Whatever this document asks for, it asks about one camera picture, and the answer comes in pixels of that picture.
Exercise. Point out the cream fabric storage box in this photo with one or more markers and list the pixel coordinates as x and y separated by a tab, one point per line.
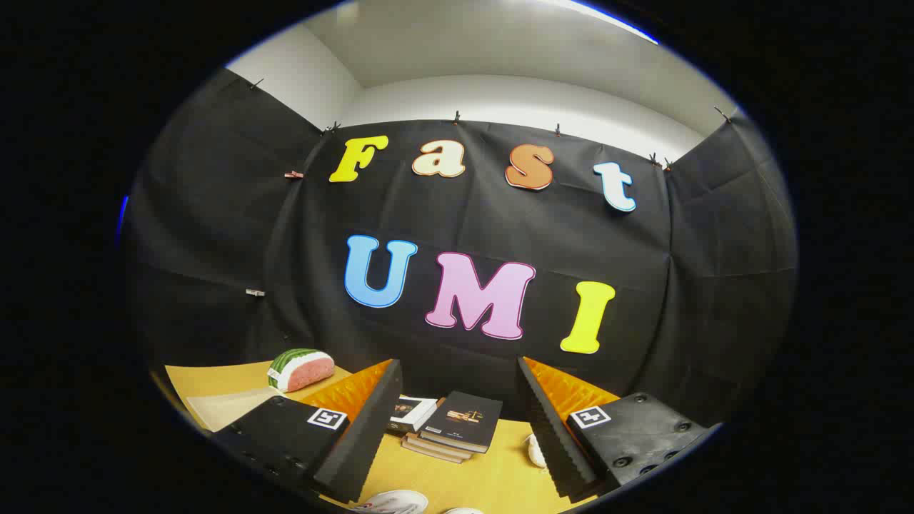
228	407

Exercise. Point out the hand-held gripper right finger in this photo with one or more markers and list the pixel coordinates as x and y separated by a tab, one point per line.
546	428

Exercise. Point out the white plush toy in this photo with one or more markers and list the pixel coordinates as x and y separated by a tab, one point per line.
537	451

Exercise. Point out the watermelon slice plush toy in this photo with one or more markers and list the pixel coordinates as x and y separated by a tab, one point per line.
300	370

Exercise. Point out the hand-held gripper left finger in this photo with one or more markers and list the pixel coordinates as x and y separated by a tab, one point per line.
371	421

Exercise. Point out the white portrait cover book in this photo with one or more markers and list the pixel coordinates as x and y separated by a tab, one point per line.
407	414

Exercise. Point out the white canvas shoe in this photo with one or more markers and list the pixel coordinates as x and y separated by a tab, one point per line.
463	511
396	502

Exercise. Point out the black cover book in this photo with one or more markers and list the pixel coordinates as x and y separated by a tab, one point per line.
464	421

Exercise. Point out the brown cover book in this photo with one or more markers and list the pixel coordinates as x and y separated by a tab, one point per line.
428	454
443	447

